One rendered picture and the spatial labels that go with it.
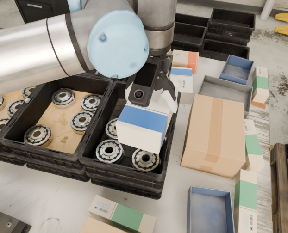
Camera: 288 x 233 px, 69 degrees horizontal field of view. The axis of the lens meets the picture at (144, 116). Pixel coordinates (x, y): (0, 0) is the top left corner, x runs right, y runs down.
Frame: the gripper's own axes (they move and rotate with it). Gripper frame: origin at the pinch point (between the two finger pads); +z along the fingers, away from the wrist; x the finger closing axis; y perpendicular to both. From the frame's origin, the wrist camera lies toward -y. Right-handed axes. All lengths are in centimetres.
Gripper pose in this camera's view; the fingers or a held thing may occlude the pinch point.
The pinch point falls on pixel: (149, 108)
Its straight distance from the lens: 60.2
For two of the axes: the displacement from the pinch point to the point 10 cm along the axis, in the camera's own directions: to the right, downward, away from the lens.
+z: 0.0, 6.3, 7.8
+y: 3.3, -7.4, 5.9
